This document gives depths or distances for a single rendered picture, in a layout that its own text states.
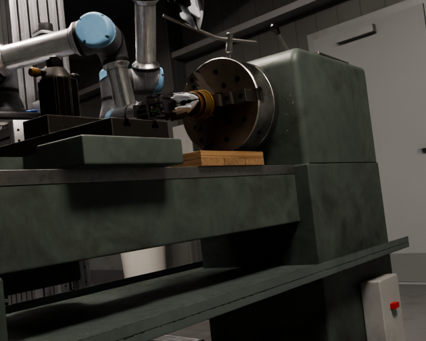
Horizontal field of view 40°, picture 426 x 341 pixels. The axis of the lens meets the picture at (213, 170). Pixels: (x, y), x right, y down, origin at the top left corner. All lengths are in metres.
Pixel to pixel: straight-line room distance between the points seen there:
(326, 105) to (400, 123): 2.70
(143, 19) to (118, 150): 1.27
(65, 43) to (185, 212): 0.81
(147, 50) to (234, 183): 0.99
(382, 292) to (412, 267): 2.66
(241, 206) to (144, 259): 4.43
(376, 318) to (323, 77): 0.86
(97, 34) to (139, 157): 0.78
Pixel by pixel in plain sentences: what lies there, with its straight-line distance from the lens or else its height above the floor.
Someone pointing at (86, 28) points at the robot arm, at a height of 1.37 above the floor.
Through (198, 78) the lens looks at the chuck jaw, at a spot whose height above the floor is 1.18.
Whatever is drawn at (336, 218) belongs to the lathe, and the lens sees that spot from 2.03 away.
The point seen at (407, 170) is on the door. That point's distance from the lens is 4.73.
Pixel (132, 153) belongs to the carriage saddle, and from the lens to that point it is 1.24.
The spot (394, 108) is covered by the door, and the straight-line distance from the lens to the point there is 4.78.
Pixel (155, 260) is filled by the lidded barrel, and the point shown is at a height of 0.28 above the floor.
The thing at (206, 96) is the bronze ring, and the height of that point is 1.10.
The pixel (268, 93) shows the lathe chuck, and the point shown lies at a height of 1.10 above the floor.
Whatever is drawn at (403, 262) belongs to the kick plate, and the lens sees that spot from 4.82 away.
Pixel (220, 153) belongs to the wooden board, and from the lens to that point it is 1.56.
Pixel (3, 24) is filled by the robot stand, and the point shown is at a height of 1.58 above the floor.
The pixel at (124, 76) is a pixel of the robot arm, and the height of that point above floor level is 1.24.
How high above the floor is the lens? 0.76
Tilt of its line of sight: 4 degrees up
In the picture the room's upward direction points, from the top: 6 degrees counter-clockwise
